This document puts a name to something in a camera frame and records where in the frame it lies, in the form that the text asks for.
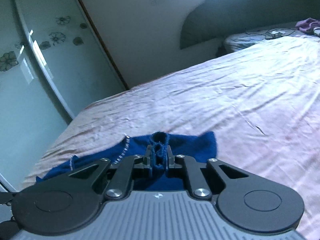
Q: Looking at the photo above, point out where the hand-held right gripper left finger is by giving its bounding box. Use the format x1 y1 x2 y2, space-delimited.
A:
67 145 153 200

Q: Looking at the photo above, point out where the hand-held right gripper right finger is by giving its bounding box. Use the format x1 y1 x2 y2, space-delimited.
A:
165 146 253 200

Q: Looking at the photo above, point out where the blue beaded sweater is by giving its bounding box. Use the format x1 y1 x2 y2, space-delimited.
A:
36 131 217 192

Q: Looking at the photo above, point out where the bed with pink sheet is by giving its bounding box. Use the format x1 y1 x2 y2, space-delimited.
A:
22 34 320 240

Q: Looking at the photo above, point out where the glass door wardrobe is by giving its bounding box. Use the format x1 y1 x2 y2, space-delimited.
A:
0 0 131 193

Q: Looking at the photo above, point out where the patterned pillow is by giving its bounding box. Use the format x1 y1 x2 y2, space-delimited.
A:
223 27 320 53

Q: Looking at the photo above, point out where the dark curved headboard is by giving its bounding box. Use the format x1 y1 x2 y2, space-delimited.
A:
179 0 320 57

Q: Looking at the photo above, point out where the purple cloth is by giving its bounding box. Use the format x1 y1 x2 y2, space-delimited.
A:
295 18 320 35

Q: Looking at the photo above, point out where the thin dark charger cable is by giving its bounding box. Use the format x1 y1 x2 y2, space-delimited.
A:
246 28 297 40

